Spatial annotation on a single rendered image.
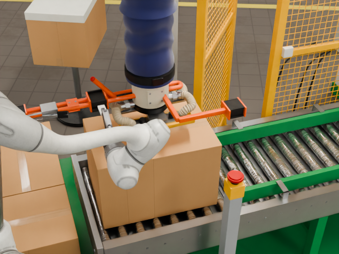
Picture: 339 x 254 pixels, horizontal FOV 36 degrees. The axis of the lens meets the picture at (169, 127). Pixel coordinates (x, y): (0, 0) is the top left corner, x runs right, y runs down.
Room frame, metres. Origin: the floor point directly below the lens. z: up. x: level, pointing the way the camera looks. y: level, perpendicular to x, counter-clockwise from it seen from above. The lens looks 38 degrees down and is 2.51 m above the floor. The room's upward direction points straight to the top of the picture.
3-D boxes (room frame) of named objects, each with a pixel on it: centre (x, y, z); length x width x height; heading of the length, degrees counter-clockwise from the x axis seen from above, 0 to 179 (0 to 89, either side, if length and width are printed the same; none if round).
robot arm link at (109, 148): (1.55, 0.21, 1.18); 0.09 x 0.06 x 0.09; 109
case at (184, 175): (1.98, 0.09, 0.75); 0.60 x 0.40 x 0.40; 107
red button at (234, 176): (1.58, -0.28, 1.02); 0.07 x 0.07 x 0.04
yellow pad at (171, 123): (1.90, 0.06, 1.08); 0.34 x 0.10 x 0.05; 110
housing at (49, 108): (1.83, 0.53, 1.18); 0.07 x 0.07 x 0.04; 20
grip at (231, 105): (1.84, -0.28, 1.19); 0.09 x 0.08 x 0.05; 20
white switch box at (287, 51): (2.65, -0.69, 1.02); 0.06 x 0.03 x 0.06; 109
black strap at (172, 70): (1.98, 0.09, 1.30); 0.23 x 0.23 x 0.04
